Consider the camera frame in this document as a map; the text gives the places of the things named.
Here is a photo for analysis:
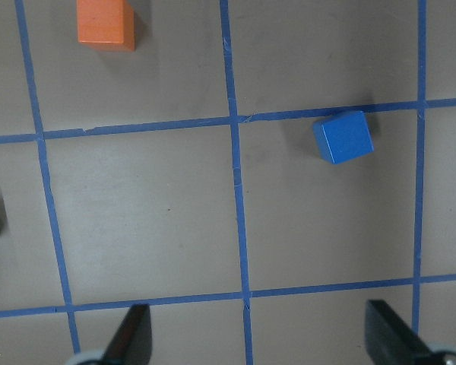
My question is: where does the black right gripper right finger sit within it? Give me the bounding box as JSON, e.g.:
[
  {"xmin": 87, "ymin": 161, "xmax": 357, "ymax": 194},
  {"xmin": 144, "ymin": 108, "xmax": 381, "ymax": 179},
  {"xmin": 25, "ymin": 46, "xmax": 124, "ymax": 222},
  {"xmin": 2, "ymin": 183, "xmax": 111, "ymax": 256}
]
[{"xmin": 365, "ymin": 300, "xmax": 441, "ymax": 365}]

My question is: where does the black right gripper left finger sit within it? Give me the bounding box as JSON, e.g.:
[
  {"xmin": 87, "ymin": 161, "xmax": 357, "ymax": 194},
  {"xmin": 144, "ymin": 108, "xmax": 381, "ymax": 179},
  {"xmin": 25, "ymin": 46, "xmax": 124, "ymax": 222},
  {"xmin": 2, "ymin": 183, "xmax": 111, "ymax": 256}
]
[{"xmin": 101, "ymin": 304, "xmax": 152, "ymax": 364}]

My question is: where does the blue wooden block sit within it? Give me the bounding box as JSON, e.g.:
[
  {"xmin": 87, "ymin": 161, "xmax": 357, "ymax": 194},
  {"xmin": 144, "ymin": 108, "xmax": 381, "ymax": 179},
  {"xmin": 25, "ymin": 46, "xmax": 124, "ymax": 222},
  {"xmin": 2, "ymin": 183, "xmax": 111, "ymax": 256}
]
[{"xmin": 312, "ymin": 110, "xmax": 374, "ymax": 164}]

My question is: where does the orange wooden block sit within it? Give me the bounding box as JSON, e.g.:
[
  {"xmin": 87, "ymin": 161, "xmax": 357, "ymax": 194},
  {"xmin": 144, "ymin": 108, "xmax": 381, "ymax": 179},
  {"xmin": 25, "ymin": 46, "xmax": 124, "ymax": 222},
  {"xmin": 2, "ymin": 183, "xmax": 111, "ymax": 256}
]
[{"xmin": 76, "ymin": 0, "xmax": 135, "ymax": 52}]

